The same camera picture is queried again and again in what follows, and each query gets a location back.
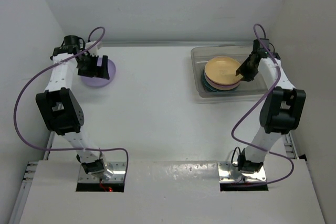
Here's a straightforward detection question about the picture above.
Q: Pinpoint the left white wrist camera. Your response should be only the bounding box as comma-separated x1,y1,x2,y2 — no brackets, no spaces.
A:
86,41,100,55

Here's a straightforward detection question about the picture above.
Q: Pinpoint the purple plate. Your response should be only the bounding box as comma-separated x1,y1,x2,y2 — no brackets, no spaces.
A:
80,59,116,88
205,78,240,90

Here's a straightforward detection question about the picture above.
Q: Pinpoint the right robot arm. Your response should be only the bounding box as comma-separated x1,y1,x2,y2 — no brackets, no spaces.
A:
236,39,306,174

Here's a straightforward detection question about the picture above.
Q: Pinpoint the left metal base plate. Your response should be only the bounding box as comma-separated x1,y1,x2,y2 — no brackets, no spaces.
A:
77,162,126,184

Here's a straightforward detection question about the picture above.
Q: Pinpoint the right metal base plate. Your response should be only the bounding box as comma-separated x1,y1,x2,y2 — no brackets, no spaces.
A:
217,161,267,184

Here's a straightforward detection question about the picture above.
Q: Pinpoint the teal scalloped plate back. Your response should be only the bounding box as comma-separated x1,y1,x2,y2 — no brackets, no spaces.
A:
201,73,230,92

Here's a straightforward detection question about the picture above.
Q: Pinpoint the orange plate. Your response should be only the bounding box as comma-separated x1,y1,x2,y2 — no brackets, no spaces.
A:
204,57,242,86

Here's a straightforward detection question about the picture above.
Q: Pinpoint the black cable at base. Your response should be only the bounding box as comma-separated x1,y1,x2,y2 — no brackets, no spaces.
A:
230,147,242,168

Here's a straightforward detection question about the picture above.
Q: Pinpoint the metal base plate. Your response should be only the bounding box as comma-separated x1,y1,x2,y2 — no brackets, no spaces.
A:
217,161,267,184
77,162,126,184

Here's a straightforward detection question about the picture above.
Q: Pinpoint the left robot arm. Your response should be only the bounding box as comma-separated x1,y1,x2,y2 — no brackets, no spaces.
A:
35,35,110,179

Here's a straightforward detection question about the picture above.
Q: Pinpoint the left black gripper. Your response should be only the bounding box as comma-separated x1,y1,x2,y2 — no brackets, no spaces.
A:
76,53,109,80

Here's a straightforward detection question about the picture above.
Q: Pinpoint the pink plate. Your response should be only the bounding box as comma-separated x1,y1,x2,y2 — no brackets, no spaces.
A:
205,81,240,91

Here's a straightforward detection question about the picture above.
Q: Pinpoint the clear plastic bin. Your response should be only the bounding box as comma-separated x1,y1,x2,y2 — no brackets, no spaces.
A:
191,46,268,103

